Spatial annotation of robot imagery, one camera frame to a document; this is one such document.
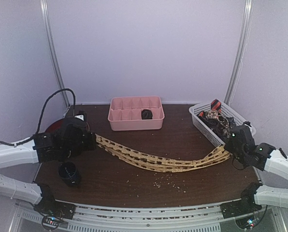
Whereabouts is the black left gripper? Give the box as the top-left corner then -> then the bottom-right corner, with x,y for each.
62,130 -> 97,159

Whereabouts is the leopard print tie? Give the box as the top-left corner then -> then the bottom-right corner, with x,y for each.
96,135 -> 231,173

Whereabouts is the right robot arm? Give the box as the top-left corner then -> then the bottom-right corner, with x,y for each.
220,125 -> 288,218

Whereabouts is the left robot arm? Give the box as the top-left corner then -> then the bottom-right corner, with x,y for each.
0,116 -> 97,219

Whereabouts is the dark patterned ties pile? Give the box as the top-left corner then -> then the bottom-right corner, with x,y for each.
197,110 -> 237,142

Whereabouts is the red round plate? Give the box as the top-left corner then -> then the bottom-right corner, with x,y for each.
45,119 -> 64,133

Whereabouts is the white plastic mesh basket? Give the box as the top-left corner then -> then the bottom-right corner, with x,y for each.
189,101 -> 247,147

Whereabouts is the dark blue cup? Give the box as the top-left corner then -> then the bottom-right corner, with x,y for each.
58,162 -> 82,188

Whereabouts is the red black striped tie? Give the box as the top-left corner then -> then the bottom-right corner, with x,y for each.
198,99 -> 222,117

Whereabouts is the pink divided organizer box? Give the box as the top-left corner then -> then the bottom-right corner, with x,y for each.
108,96 -> 165,131

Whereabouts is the rolled black tie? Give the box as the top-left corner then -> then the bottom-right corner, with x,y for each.
141,109 -> 153,120

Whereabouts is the right circuit board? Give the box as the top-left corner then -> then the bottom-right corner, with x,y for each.
240,217 -> 259,230

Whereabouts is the circuit board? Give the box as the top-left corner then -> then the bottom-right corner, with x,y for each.
41,216 -> 62,230
240,217 -> 259,230

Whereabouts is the left circuit board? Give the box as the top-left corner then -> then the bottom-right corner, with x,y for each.
41,216 -> 62,230

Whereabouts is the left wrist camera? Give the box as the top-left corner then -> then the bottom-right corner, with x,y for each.
74,111 -> 87,122

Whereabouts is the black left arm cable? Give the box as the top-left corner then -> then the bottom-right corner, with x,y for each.
35,88 -> 77,136

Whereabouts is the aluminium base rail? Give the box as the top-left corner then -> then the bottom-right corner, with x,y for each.
8,202 -> 287,232

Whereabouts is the right aluminium corner post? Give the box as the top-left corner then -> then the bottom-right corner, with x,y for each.
224,0 -> 253,105

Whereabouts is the aluminium corner post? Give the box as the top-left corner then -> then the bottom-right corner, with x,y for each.
39,0 -> 71,107
224,0 -> 253,105

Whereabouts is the left aluminium corner post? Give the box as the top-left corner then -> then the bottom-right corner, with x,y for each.
39,0 -> 71,107

